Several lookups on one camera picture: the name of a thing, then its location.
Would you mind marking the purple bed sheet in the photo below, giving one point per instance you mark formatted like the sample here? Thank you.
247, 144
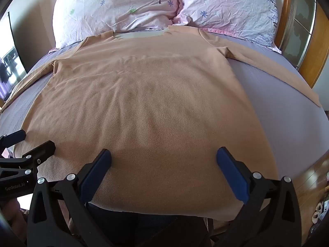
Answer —
272, 103

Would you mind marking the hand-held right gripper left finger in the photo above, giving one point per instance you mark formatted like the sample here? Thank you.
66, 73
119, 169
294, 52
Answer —
96, 173

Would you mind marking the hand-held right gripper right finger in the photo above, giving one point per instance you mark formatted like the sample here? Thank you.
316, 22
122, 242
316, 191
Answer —
232, 173

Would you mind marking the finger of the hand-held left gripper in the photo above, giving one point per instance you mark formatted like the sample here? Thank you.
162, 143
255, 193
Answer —
41, 149
16, 136

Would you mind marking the pink floral pillow with tree print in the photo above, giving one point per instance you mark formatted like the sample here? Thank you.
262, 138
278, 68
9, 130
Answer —
110, 7

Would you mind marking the wooden headboard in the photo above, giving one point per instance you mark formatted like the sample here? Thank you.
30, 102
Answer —
305, 30

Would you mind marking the window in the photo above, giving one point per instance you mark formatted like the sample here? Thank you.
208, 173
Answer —
9, 64

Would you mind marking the white fuzzy slippers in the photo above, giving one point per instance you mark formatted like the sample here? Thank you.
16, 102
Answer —
318, 212

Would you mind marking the tan long-sleeve shirt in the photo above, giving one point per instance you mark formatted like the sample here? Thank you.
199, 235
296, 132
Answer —
154, 103

